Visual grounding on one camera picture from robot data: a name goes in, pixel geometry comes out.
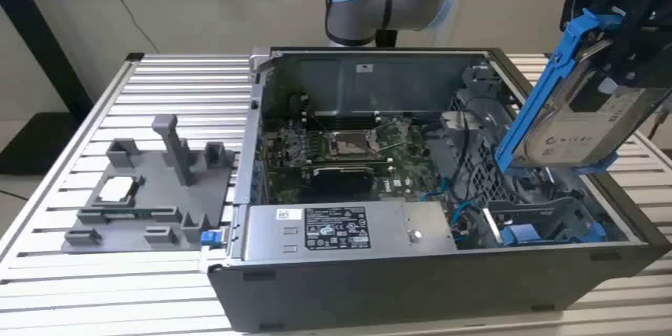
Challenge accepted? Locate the hard disk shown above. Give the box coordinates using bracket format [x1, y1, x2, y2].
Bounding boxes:
[496, 8, 672, 177]

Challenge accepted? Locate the grey perforated disk bay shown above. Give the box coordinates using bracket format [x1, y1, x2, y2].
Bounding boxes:
[424, 64, 631, 250]

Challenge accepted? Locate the RAM slot bank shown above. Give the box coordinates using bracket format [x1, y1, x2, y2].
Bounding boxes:
[308, 112, 383, 125]
[312, 156, 393, 164]

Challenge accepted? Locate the blue disk carrier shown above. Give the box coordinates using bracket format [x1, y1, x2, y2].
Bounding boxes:
[501, 220, 605, 246]

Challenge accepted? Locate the green motherboard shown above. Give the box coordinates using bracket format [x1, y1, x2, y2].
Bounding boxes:
[261, 115, 452, 204]

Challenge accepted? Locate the CPU socket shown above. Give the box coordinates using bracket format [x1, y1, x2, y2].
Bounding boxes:
[328, 129, 377, 157]

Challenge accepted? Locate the black graphics card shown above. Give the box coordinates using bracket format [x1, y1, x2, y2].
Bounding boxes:
[309, 166, 377, 199]

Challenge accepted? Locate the silver power supply unit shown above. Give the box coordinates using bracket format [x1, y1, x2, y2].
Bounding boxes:
[244, 200, 457, 262]

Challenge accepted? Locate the open black PC case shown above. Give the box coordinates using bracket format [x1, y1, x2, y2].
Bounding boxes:
[197, 45, 660, 333]

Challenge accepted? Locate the blue case latch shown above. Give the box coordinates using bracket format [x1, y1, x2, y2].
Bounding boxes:
[200, 229, 223, 249]

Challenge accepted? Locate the grey parts rack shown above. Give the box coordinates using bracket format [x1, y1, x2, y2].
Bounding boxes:
[61, 114, 237, 254]

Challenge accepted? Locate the green RAM stick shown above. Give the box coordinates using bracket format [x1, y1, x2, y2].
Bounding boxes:
[101, 206, 177, 221]

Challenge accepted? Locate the silver CPU chip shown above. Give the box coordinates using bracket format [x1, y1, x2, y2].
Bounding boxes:
[92, 177, 145, 205]

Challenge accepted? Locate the black monitor stand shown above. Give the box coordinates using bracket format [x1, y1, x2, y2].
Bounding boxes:
[0, 0, 96, 175]

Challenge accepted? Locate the long black wire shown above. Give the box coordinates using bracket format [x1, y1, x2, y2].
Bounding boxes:
[452, 94, 508, 204]

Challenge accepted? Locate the blue wire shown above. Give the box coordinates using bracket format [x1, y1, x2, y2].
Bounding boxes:
[428, 189, 483, 237]

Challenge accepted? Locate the thin black wall cable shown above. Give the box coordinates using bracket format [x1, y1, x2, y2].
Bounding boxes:
[88, 0, 160, 54]

